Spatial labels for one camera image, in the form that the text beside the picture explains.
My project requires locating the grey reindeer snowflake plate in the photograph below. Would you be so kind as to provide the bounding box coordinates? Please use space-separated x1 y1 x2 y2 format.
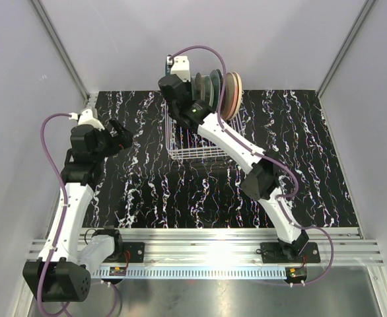
194 73 205 100

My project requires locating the green plate with flower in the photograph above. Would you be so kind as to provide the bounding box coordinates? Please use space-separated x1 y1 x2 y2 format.
201 75 214 106

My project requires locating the dark striped rim plate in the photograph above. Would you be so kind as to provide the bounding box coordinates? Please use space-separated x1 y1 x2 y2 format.
210 69 223 112

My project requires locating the pink cream branch plate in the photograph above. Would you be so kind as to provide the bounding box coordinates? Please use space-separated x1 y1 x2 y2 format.
221 73 239 120

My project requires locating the orange cream leaf plate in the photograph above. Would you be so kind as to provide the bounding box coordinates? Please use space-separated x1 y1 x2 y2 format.
232 72 243 117

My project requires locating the white plate dark lettered rim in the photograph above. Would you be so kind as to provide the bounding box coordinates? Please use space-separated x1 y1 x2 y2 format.
165 55 174 75

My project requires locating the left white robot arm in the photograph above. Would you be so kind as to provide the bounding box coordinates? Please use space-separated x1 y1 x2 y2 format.
22 120 133 302

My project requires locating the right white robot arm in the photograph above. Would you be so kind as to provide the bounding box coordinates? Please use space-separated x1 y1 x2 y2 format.
158 75 320 264

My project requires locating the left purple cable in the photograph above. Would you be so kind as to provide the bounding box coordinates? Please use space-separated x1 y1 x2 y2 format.
34 112 125 317

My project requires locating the purple cable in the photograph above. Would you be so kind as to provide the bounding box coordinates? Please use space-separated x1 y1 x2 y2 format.
168 45 335 285
34 112 125 317

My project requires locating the left aluminium frame post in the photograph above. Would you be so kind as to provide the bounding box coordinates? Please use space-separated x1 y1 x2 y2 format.
28 0 90 104

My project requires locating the aluminium frame post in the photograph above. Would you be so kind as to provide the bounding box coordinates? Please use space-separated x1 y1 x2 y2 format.
28 0 90 104
317 0 378 98

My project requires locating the white wire dish rack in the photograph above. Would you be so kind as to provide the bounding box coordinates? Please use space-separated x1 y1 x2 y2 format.
162 95 247 162

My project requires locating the aluminium mounting rail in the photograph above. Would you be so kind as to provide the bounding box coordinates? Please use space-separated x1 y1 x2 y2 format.
24 227 384 268

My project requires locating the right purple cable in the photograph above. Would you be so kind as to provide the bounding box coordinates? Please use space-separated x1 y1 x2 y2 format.
168 45 335 285

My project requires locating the white slotted cable duct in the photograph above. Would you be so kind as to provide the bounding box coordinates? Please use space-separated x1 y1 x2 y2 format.
91 265 306 280

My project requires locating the right aluminium frame post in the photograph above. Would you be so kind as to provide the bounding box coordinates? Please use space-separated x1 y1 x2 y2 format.
317 0 378 98

